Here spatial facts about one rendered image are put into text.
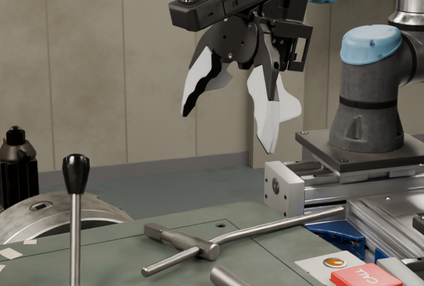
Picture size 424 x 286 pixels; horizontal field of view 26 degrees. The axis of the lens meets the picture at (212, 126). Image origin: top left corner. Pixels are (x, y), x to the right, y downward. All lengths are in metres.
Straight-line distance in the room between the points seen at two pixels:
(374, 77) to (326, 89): 3.57
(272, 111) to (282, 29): 0.09
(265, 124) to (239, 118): 4.26
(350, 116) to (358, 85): 0.07
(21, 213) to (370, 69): 0.77
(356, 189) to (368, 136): 0.11
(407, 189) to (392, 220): 0.16
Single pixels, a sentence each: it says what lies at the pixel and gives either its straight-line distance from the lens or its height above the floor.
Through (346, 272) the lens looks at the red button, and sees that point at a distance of 1.08.
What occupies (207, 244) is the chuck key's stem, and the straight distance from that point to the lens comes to 1.12.
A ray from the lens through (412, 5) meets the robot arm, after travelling 1.91.
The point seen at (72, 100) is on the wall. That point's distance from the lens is 4.95.
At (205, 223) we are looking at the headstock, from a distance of 1.23.
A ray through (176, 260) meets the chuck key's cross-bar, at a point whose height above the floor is 1.27.
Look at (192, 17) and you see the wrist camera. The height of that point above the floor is 1.57.
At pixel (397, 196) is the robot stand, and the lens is 1.88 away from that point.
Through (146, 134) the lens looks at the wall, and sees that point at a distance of 5.08.
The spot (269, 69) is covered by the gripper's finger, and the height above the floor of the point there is 1.52.
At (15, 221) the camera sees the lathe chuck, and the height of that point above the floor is 1.22.
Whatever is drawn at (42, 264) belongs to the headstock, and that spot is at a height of 1.26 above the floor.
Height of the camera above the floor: 1.73
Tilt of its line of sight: 17 degrees down
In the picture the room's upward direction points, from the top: straight up
